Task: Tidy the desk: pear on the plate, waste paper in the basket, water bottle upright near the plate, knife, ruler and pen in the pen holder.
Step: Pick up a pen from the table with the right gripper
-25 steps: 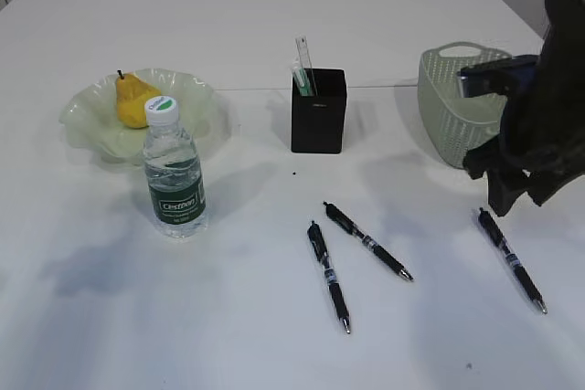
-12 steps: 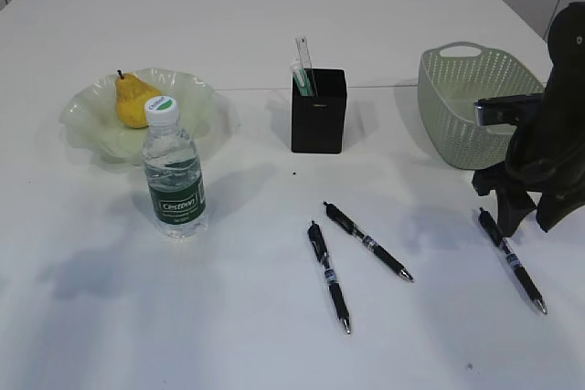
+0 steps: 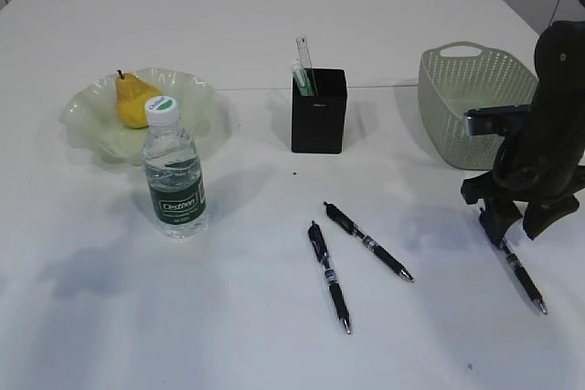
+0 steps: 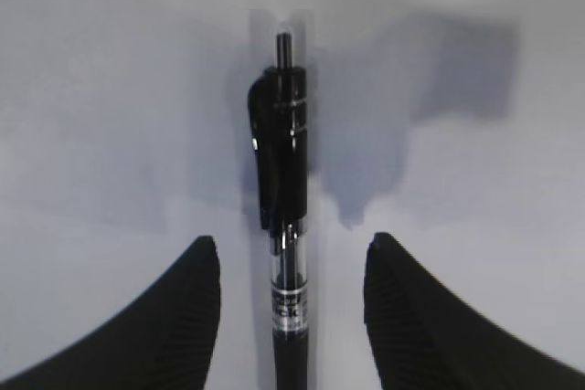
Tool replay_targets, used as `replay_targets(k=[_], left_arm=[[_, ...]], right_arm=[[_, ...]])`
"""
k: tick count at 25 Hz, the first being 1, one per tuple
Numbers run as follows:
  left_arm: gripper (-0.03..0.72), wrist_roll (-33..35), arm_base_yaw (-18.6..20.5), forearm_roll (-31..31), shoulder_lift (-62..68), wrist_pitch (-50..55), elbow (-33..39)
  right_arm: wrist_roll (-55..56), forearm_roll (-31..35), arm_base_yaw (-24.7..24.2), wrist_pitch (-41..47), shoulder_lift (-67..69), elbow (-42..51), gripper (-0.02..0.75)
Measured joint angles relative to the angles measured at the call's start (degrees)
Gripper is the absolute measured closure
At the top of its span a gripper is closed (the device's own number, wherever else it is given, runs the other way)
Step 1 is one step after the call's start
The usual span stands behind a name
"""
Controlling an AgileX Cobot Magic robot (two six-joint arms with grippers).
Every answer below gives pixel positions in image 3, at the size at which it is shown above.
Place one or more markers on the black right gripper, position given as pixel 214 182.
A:
pixel 539 165

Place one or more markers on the black gel pen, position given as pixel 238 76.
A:
pixel 517 268
pixel 322 255
pixel 351 228

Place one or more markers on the clear plastic ruler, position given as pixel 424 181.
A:
pixel 304 56

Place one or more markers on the mint green utility knife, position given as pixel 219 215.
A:
pixel 301 79

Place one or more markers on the clear water bottle green label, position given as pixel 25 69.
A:
pixel 173 171

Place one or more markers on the yellow pear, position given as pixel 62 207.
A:
pixel 131 95

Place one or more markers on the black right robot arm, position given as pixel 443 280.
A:
pixel 559 64

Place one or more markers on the green woven plastic basket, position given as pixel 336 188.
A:
pixel 463 76

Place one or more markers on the black square pen holder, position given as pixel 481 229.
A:
pixel 318 122

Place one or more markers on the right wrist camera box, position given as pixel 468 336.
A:
pixel 502 121

